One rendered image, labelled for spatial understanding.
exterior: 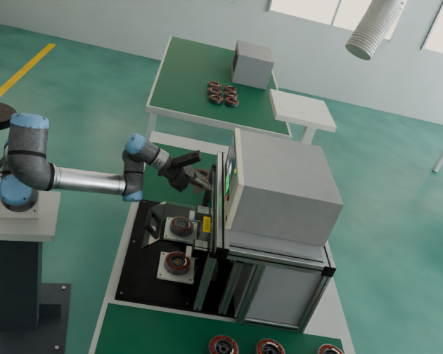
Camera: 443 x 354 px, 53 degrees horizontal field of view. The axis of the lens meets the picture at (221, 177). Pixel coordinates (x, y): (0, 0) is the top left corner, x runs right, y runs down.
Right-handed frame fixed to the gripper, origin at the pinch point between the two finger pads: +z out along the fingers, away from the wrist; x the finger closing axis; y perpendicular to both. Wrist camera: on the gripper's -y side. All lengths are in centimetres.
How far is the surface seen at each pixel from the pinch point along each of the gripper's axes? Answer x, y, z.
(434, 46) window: -468, -118, 285
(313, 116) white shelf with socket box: -89, -26, 52
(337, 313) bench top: 12, 12, 79
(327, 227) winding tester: 14.3, -20.0, 39.0
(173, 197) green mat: -49, 45, 8
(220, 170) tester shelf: -25.7, 4.4, 8.2
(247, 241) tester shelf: 19.1, 0.2, 17.4
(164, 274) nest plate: 9.2, 41.4, 7.7
